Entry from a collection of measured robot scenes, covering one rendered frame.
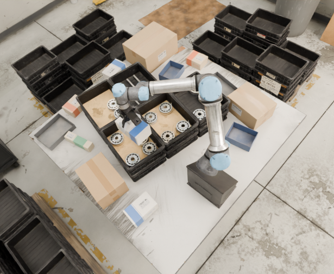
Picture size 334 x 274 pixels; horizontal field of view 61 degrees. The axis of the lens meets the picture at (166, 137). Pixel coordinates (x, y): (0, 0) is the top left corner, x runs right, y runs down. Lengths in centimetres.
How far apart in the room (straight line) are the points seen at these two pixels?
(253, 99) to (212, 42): 147
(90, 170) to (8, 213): 86
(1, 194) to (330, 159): 299
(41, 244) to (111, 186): 84
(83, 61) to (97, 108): 104
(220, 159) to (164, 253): 71
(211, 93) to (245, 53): 187
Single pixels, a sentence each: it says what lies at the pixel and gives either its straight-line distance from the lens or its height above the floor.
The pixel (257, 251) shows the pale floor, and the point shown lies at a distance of 269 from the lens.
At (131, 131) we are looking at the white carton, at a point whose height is 113.
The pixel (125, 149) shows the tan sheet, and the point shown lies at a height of 83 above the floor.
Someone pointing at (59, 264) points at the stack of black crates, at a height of 49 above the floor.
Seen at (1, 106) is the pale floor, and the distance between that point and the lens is 403.
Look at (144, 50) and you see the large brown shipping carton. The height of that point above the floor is 90.
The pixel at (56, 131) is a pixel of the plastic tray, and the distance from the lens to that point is 251.
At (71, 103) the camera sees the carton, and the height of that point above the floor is 78.
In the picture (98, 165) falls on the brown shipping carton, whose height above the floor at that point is 86.
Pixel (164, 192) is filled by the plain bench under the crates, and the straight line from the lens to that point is 204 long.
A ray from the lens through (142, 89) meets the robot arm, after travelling 156.
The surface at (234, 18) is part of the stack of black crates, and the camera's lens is 376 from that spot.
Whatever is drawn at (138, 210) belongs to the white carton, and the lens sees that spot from 192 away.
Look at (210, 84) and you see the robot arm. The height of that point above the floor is 149.
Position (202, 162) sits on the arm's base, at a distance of 182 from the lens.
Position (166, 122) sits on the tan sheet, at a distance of 215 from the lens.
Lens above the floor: 260
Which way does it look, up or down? 58 degrees down
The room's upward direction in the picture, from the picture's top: 9 degrees counter-clockwise
